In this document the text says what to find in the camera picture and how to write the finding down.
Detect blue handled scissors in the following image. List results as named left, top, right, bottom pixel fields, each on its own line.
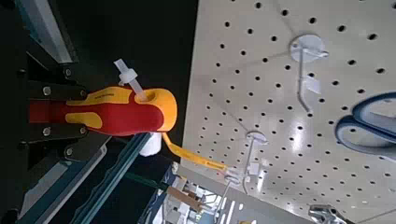
left=333, top=91, right=396, bottom=157

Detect chrome metal tool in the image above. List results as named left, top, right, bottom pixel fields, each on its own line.
left=307, top=203, right=351, bottom=224

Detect brown wooden block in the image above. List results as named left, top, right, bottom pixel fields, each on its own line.
left=166, top=186, right=204, bottom=213

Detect yellow handled tool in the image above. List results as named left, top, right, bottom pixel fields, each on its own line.
left=161, top=132, right=229, bottom=173

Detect beige perforated pegboard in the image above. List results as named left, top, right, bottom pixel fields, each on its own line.
left=179, top=0, right=396, bottom=224

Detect teal crate with grey rim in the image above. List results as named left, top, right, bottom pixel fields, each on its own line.
left=12, top=0, right=154, bottom=224

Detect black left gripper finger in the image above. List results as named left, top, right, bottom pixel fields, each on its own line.
left=18, top=123, right=110, bottom=171
left=18, top=51, right=91, bottom=103

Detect white round-base pegboard hook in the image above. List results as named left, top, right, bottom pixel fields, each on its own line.
left=289, top=33, right=331, bottom=114
left=241, top=130, right=270, bottom=196

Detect red yellow screwdriver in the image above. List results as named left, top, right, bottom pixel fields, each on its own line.
left=28, top=86, right=179, bottom=138

